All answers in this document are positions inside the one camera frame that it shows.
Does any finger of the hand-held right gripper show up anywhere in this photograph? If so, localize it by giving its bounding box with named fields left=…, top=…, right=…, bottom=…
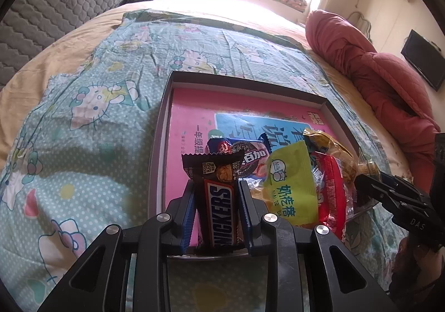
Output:
left=380, top=173, right=432, bottom=200
left=355, top=174, right=424, bottom=217

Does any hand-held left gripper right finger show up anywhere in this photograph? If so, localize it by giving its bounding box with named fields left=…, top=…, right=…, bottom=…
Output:
left=237, top=180, right=401, bottom=312

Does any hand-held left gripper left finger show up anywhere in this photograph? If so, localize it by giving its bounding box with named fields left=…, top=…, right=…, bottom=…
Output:
left=36, top=180, right=197, bottom=312

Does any clear packet dark chocolate cake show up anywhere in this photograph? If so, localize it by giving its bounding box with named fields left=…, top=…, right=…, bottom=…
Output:
left=348, top=156, right=382, bottom=220

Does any brown chocolate bar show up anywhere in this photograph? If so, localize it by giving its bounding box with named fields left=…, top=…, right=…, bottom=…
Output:
left=181, top=151, right=246, bottom=249

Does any long red bar packet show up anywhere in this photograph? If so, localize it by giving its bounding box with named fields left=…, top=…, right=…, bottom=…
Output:
left=310, top=151, right=355, bottom=240

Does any green candy packet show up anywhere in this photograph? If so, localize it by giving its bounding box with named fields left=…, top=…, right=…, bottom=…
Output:
left=261, top=143, right=325, bottom=230

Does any blue cookie packet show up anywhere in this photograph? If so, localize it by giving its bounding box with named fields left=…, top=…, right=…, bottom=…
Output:
left=207, top=136, right=275, bottom=182

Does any long yellow bar packet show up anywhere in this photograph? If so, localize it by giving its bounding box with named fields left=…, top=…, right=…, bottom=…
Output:
left=301, top=127, right=336, bottom=159

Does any shallow cardboard box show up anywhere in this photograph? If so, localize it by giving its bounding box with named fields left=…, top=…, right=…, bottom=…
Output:
left=147, top=71, right=381, bottom=259

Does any person's right hand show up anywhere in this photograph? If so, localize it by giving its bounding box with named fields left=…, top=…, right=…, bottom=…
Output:
left=389, top=233, right=445, bottom=299

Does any red quilt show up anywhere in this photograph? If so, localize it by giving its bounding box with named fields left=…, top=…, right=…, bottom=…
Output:
left=305, top=10, right=442, bottom=187

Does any pink book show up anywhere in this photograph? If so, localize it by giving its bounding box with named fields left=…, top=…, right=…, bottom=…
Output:
left=163, top=87, right=360, bottom=250

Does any black television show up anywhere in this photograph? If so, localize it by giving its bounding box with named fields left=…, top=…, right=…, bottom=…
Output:
left=401, top=30, right=445, bottom=92

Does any teal cat print blanket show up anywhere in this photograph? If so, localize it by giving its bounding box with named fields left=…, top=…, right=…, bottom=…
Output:
left=0, top=9, right=411, bottom=312

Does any grey quilted headboard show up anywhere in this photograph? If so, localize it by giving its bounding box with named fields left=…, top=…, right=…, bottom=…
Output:
left=0, top=0, right=155, bottom=90

